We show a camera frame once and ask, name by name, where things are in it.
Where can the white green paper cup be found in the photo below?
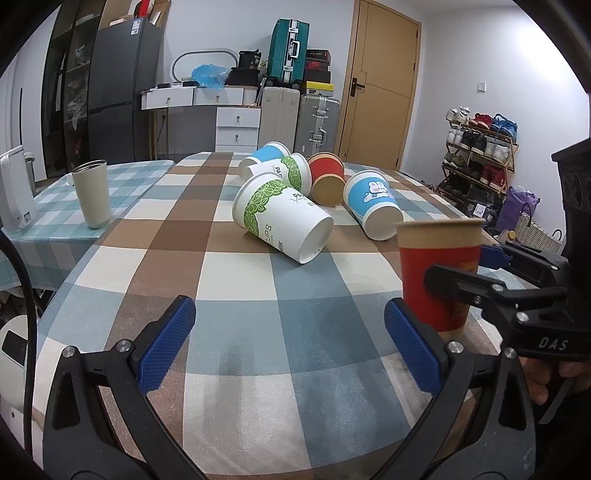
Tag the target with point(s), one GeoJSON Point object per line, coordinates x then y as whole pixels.
{"type": "Point", "coordinates": [293, 169]}
{"type": "Point", "coordinates": [276, 213]}

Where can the stacked shoe boxes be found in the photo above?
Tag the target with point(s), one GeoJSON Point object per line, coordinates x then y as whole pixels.
{"type": "Point", "coordinates": [317, 73]}

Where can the far blue paper cup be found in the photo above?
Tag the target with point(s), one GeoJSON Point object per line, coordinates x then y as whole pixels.
{"type": "Point", "coordinates": [270, 151]}

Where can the red kraft paper cup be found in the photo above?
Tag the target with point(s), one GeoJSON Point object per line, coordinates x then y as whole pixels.
{"type": "Point", "coordinates": [431, 252]}

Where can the oval mirror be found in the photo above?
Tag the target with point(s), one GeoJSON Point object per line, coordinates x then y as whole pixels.
{"type": "Point", "coordinates": [182, 65]}

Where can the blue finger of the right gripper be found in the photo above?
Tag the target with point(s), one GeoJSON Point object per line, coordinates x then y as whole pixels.
{"type": "Point", "coordinates": [458, 290]}
{"type": "Point", "coordinates": [496, 256]}

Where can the black refrigerator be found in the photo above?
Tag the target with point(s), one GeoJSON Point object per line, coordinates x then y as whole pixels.
{"type": "Point", "coordinates": [123, 65]}

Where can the far red paper cup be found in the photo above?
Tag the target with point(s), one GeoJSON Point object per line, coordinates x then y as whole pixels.
{"type": "Point", "coordinates": [327, 179]}

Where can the light blue checked tablecloth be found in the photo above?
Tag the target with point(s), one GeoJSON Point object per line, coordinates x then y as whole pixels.
{"type": "Point", "coordinates": [59, 237]}

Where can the beige tumbler mug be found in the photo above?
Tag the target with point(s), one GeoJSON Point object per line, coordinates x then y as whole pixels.
{"type": "Point", "coordinates": [91, 184]}

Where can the teal suitcase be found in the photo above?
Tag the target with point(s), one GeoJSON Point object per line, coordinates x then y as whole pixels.
{"type": "Point", "coordinates": [288, 46]}

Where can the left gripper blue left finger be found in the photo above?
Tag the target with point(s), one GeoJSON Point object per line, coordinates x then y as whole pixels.
{"type": "Point", "coordinates": [99, 423]}

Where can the white drawer desk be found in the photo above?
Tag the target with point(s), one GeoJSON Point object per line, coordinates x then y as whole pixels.
{"type": "Point", "coordinates": [229, 117]}

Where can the person's right hand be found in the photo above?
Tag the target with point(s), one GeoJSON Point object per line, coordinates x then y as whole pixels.
{"type": "Point", "coordinates": [538, 375]}

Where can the near white green paper cup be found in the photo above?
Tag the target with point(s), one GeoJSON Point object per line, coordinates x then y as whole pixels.
{"type": "Point", "coordinates": [276, 213]}

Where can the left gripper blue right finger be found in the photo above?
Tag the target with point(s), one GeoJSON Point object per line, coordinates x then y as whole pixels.
{"type": "Point", "coordinates": [499, 440]}

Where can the white electric kettle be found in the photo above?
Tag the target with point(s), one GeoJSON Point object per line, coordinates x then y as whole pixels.
{"type": "Point", "coordinates": [18, 209]}

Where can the wooden door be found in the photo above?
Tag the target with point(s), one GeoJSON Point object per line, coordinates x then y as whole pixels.
{"type": "Point", "coordinates": [380, 86]}

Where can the plaid tablecloth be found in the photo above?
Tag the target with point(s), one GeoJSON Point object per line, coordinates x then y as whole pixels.
{"type": "Point", "coordinates": [288, 372]}

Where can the beige suitcase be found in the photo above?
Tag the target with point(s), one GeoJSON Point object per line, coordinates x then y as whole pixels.
{"type": "Point", "coordinates": [278, 116]}

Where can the black bag on desk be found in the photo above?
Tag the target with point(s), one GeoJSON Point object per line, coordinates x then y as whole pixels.
{"type": "Point", "coordinates": [247, 72]}

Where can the blue plastic bag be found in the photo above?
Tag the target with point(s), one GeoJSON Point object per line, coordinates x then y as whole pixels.
{"type": "Point", "coordinates": [210, 76]}

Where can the far white green paper cup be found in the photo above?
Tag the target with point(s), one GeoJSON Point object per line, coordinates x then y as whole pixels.
{"type": "Point", "coordinates": [293, 169]}

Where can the blue rabbit paper cup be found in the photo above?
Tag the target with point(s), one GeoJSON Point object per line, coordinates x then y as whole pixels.
{"type": "Point", "coordinates": [368, 195]}

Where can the dark glass display cabinet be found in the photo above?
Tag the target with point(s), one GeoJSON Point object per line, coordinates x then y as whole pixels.
{"type": "Point", "coordinates": [65, 88]}

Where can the purple bag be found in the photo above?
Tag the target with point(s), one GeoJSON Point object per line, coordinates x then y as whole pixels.
{"type": "Point", "coordinates": [517, 201]}

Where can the silver suitcase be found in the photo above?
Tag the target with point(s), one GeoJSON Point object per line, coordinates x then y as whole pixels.
{"type": "Point", "coordinates": [317, 125]}

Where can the shoe rack with shoes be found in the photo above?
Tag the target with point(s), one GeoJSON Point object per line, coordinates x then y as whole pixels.
{"type": "Point", "coordinates": [479, 162]}

